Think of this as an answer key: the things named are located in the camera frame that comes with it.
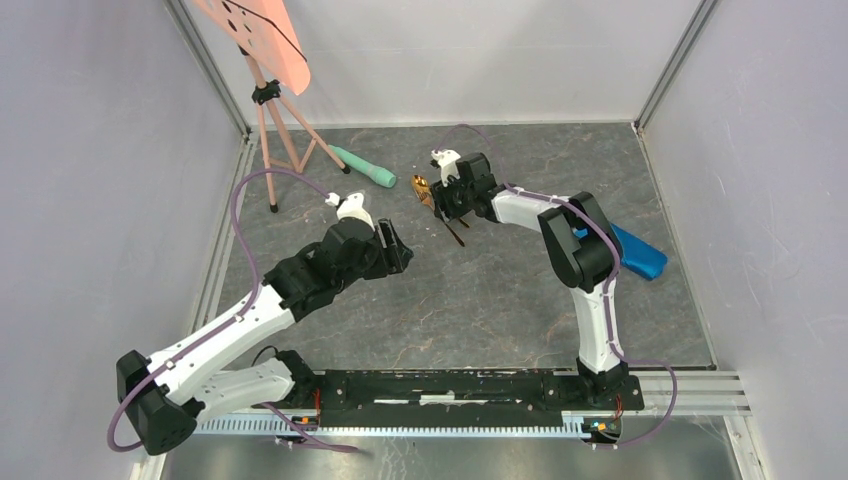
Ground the pink music stand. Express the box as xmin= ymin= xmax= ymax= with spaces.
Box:
xmin=195 ymin=0 xmax=351 ymax=174

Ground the white cable duct strip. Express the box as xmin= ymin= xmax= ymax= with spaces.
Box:
xmin=194 ymin=412 xmax=591 ymax=440

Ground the mint green flashlight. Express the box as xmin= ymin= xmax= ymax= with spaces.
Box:
xmin=330 ymin=145 xmax=397 ymax=188

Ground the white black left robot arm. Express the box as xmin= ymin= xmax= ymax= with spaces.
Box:
xmin=109 ymin=217 xmax=414 ymax=456

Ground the blue cloth napkin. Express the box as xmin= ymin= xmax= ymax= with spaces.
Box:
xmin=611 ymin=223 xmax=668 ymax=281

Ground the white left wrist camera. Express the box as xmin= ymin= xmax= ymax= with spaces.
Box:
xmin=324 ymin=191 xmax=375 ymax=230

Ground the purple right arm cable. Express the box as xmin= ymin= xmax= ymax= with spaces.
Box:
xmin=437 ymin=124 xmax=680 ymax=450

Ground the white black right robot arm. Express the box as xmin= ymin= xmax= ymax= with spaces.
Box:
xmin=430 ymin=150 xmax=629 ymax=408

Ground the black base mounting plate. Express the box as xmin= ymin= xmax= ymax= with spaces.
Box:
xmin=274 ymin=369 xmax=645 ymax=428

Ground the gold spoon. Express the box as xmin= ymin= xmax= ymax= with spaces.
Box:
xmin=411 ymin=175 xmax=465 ymax=247

